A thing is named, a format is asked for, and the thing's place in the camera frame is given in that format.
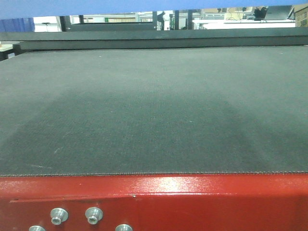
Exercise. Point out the seated person in background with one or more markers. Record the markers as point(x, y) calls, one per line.
point(260, 14)

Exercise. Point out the blue plastic crate background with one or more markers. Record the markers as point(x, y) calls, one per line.
point(17, 25)

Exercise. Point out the cardboard box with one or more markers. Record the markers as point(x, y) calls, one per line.
point(301, 17)

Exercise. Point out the lower silver bolt right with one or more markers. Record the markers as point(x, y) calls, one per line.
point(123, 227)

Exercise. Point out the blue plastic tray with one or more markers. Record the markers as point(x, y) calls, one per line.
point(11, 9)

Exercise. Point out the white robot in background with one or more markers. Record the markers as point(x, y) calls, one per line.
point(164, 19)

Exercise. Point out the lower silver bolt left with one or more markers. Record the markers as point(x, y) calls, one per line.
point(36, 228)

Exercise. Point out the red metal frame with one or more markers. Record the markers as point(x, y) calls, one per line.
point(216, 202)

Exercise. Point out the black fabric table mat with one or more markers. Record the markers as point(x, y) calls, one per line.
point(106, 112)

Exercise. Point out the black metal frame stand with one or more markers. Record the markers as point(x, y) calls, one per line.
point(134, 21)

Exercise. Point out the silver bolt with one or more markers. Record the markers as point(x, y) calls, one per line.
point(93, 215)
point(58, 216)
point(123, 227)
point(36, 228)

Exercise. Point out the white background table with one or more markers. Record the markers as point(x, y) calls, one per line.
point(242, 24)

